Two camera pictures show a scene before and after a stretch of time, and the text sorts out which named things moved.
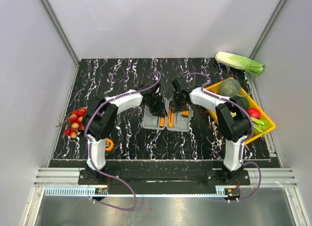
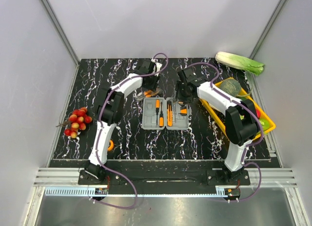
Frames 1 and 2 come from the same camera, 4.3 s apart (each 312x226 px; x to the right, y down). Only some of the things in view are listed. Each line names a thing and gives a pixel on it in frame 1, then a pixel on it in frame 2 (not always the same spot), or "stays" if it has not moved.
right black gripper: [175, 106] to [179, 85]
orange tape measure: [111, 144] stays
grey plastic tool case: [151, 122] stays
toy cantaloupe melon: [230, 87] stays
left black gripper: [161, 111] to [153, 86]
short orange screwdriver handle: [162, 122] stays
